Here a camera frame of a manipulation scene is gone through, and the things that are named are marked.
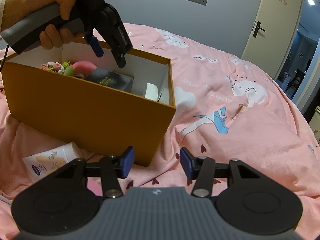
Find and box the dark grey small box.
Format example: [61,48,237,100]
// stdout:
[85,68,134,93]

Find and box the white rectangular case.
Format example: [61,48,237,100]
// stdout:
[144,83,158,101]

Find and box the white lotion tube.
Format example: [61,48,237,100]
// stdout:
[23,142,82,181]

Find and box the pink wallet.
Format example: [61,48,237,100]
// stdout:
[87,178,103,197]

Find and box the crochet flower bouquet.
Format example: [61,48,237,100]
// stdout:
[40,61,65,74]

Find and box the person's left hand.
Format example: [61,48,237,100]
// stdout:
[1,0,84,50]

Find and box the orange cardboard box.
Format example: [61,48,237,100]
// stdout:
[2,41,176,166]

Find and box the pink printed bed quilt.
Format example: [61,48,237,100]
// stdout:
[0,23,320,240]

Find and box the black cable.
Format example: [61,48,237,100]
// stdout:
[0,44,11,74]

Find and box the cream door with handle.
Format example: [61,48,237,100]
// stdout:
[241,0,303,79]

